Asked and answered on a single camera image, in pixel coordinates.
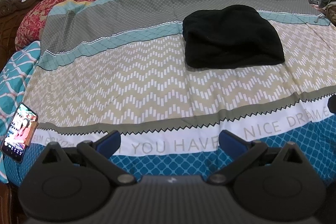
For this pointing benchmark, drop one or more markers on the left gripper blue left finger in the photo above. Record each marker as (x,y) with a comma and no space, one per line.
(108,144)

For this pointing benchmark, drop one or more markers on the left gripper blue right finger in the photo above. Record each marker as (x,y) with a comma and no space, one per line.
(233,145)

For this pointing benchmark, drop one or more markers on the black pants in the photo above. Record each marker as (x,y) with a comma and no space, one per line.
(234,37)

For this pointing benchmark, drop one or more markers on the patterned bedsheet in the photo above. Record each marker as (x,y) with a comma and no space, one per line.
(120,65)

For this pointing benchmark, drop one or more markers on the smartphone with lit screen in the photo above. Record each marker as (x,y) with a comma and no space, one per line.
(19,132)

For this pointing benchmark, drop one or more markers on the teal white patterned pillow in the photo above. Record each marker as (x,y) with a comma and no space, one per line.
(15,77)

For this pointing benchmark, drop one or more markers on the carved wooden headboard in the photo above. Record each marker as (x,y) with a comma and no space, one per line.
(12,14)

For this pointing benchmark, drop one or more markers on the crumpled olive patterned cloth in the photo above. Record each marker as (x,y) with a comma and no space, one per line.
(328,7)

